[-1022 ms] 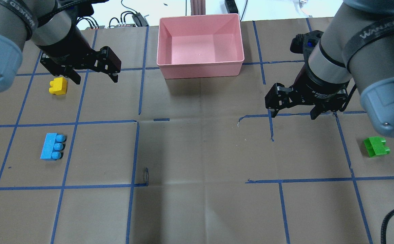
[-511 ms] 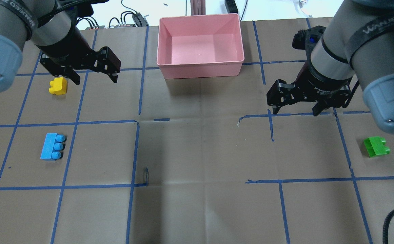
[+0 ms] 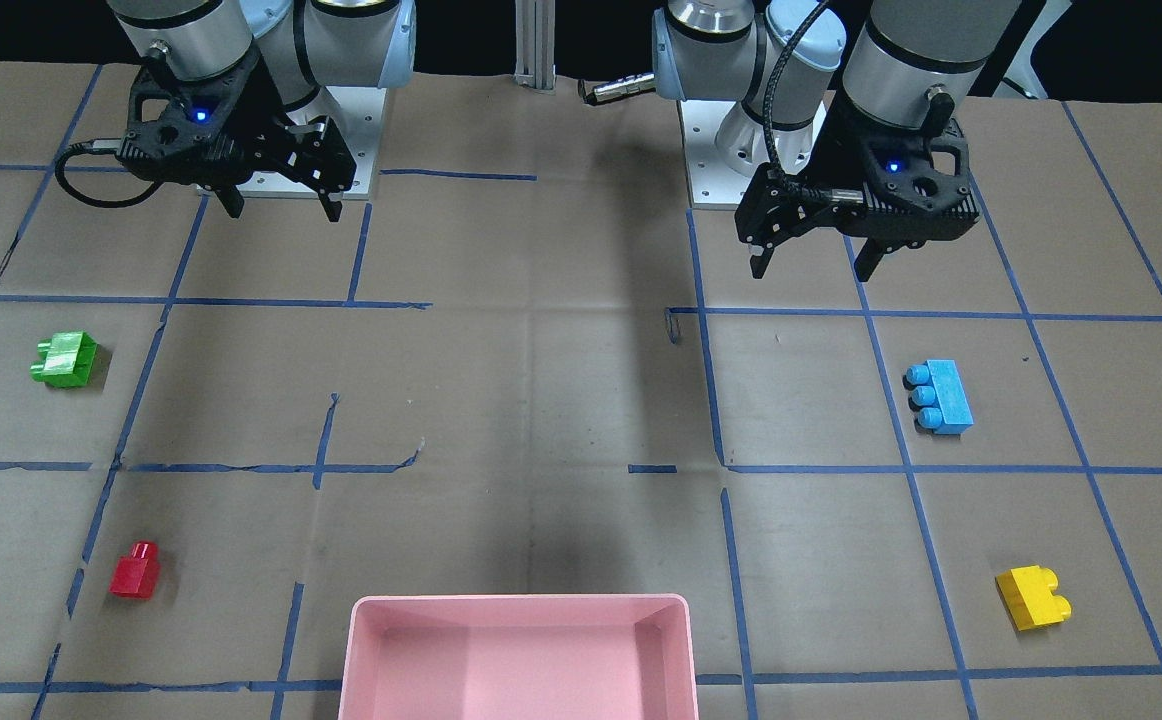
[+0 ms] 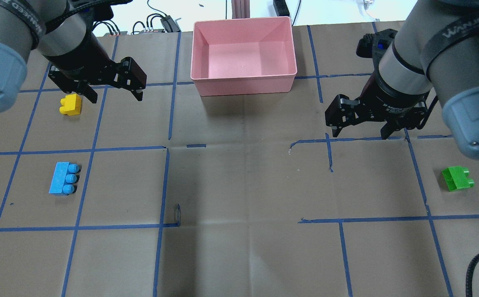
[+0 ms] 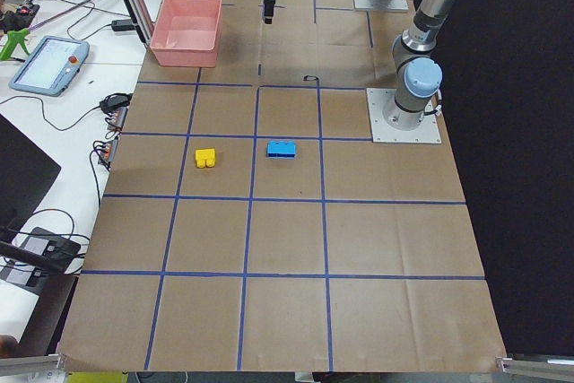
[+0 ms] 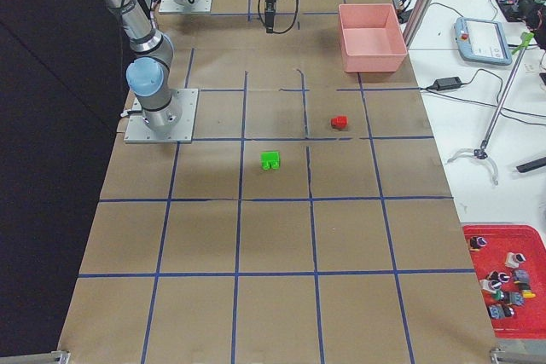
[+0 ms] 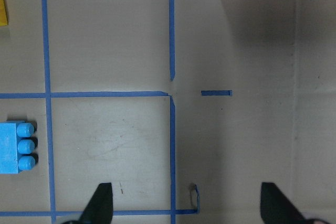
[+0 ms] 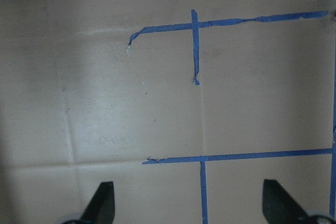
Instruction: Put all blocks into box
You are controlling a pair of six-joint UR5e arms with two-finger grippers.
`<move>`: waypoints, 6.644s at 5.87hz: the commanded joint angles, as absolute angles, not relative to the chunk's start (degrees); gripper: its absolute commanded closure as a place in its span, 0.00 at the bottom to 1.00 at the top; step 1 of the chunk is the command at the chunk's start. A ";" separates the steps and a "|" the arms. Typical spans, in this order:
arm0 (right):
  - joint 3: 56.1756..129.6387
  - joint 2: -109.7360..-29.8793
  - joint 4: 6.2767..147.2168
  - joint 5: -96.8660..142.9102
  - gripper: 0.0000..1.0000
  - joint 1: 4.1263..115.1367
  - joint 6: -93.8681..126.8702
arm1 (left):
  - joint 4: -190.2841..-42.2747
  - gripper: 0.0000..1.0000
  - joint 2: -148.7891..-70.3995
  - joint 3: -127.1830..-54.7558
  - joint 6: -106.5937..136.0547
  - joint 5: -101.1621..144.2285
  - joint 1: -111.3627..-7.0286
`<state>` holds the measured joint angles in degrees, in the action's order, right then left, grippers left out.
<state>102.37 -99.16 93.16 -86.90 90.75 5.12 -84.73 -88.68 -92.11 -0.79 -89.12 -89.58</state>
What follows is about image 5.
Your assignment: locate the blue three-stud block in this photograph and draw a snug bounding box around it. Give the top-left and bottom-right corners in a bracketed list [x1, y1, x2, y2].
[266, 140, 297, 159]

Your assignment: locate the pink plastic box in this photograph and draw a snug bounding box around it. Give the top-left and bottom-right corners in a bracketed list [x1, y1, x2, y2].
[150, 0, 222, 68]

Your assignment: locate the black power adapter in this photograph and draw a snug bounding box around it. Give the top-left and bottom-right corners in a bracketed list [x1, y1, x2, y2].
[110, 19, 135, 32]

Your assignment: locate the yellow two-stud block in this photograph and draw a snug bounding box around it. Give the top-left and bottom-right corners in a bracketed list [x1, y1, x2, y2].
[195, 148, 216, 169]

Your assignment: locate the blue teach pendant tablet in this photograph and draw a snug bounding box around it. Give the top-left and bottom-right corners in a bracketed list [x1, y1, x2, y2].
[9, 36, 90, 97]

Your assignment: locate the brown paper table cover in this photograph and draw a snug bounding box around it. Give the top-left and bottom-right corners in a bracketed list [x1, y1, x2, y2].
[59, 0, 505, 372]

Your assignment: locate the grabber reacher tool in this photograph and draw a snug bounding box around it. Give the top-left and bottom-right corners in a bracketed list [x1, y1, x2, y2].
[1, 0, 95, 61]

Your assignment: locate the black laptop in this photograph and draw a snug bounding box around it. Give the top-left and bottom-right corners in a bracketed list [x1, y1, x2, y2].
[1, 116, 61, 241]

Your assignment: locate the black device with cables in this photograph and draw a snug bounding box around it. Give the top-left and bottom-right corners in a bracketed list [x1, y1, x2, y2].
[22, 227, 81, 273]

